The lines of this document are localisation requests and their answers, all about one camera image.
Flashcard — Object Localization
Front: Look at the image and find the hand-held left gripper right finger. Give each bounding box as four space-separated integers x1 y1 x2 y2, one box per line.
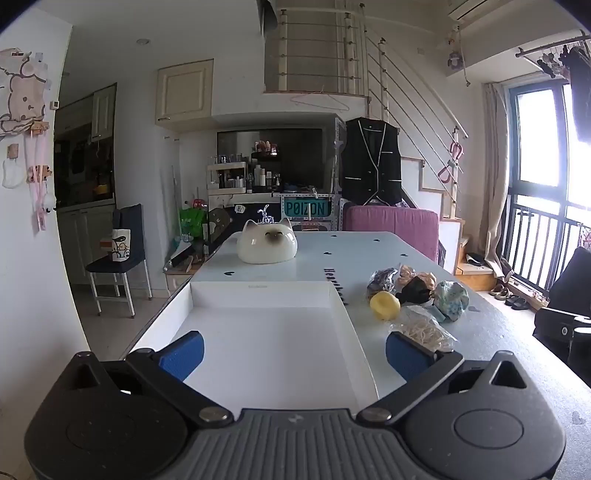
356 332 527 426

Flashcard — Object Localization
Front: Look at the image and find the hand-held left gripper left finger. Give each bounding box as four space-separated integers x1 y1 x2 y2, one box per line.
65 330 235 428

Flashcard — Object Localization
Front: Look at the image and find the clear bag of rubber bands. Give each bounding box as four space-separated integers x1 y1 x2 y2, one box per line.
388 305 458 354

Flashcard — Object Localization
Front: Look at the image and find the black scrunchie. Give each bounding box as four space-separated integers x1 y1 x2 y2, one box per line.
396 276 437 305

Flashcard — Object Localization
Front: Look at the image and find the blue green scrunchie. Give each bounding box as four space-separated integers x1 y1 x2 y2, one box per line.
431 281 470 322

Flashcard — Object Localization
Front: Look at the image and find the white cardboard box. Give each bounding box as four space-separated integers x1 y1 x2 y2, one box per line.
122 280 380 412

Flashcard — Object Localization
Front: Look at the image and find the clear packet of brown hair ties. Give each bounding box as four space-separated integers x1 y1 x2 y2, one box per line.
367 268 399 301

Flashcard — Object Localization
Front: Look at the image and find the beige scrunchie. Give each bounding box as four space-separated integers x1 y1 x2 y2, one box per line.
398 264 437 289

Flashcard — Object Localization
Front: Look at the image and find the white printed tote bag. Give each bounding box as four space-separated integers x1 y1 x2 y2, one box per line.
111 228 133 263

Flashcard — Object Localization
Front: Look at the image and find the pink chair back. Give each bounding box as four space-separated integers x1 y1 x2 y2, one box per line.
342 205 439 264

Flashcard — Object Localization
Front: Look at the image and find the green plastic bag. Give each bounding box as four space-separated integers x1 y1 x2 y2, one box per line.
179 208 206 243

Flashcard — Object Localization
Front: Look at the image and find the white ceramic cat head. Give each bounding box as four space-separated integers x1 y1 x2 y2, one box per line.
236 218 298 265

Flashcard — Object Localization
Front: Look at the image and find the dark cat face bag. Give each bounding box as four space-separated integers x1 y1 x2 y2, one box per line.
209 206 232 243

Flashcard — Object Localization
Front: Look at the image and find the black storage box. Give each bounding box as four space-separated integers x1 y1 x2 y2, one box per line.
231 200 280 223

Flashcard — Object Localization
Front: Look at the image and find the wooden staircase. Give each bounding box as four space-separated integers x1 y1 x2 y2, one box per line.
401 154 468 274

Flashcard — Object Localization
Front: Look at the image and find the black balcony railing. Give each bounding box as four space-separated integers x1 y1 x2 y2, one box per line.
503 187 583 296

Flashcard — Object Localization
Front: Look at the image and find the teal sign plate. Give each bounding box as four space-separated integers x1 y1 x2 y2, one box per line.
283 198 332 219

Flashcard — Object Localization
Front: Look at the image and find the black chair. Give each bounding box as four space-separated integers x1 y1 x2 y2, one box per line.
532 247 591 370

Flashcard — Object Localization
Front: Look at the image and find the white cosmetics rack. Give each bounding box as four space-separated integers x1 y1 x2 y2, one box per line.
206 161 247 191

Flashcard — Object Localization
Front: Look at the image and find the black vest with white trim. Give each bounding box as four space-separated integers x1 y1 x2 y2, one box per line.
341 117 403 206

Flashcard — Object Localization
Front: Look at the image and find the beige curtain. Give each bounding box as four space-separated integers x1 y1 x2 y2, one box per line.
482 83 511 278

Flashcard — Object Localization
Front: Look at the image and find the black television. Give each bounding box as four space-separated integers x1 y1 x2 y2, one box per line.
217 128 325 193

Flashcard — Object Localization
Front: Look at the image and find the white mitten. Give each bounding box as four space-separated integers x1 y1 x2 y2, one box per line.
2 159 23 189

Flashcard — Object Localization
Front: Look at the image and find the cream cabinet door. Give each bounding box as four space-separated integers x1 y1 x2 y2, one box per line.
156 59 214 123

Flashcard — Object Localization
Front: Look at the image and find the hanging plush charm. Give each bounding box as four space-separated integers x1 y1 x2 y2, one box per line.
447 28 468 71

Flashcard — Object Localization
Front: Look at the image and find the metal stair railing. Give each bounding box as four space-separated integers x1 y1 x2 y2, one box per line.
263 9 469 139

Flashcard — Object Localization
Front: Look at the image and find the dark hanging garment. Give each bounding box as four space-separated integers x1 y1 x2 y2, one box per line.
558 44 591 144

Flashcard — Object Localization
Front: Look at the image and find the clothes drying rod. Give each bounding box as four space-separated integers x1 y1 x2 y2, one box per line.
516 30 591 58

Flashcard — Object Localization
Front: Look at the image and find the white air conditioner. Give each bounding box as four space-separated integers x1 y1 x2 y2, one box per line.
445 0 497 20

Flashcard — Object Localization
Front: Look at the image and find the pink wall hanging strap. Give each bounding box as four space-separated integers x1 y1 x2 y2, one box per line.
27 164 54 232

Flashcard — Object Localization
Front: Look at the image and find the pink wire hanger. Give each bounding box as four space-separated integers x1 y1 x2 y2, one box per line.
290 91 352 114

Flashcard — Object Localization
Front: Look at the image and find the cat printed wall cloth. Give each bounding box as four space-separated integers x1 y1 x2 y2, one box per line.
0 47 51 137

